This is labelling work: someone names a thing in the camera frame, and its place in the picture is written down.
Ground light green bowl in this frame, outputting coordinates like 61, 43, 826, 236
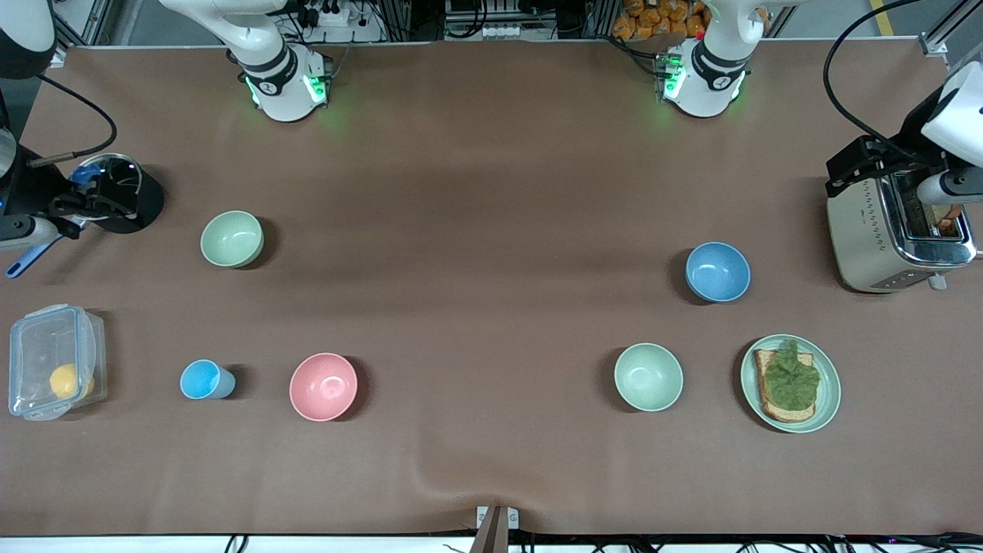
200, 210, 265, 269
614, 343, 684, 412

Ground blue bowl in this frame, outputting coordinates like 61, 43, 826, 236
685, 242, 752, 303

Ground pink bowl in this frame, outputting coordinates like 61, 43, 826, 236
289, 353, 359, 422

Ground silver beige toaster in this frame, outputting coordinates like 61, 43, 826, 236
826, 171, 978, 293

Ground clear plastic lidded container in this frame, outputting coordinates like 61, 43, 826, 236
8, 304, 108, 422

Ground yellow lemon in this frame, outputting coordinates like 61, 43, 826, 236
49, 363, 95, 399

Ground blue plastic cup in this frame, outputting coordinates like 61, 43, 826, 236
180, 359, 237, 401

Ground green lettuce leaf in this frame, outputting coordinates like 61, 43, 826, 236
763, 339, 821, 410

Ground light green plate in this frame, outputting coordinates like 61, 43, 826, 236
740, 334, 842, 434

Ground toast slice with crust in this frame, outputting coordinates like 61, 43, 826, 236
753, 349, 816, 424

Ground bag of orange snacks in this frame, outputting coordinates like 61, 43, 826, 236
612, 0, 707, 41

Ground white power strip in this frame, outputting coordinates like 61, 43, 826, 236
296, 0, 385, 43

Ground control box with connectors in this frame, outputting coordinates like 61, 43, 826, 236
444, 0, 538, 41

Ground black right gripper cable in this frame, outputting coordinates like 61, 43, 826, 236
27, 73, 118, 166

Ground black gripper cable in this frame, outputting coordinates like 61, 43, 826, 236
27, 73, 118, 166
823, 0, 930, 164

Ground black pot with blue handle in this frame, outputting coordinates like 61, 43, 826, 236
4, 152, 164, 279

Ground aluminium frame profile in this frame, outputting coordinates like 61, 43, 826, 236
55, 0, 116, 48
920, 0, 983, 56

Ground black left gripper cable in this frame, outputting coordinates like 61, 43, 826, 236
823, 0, 930, 164

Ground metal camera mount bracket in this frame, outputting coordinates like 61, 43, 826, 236
476, 505, 520, 553

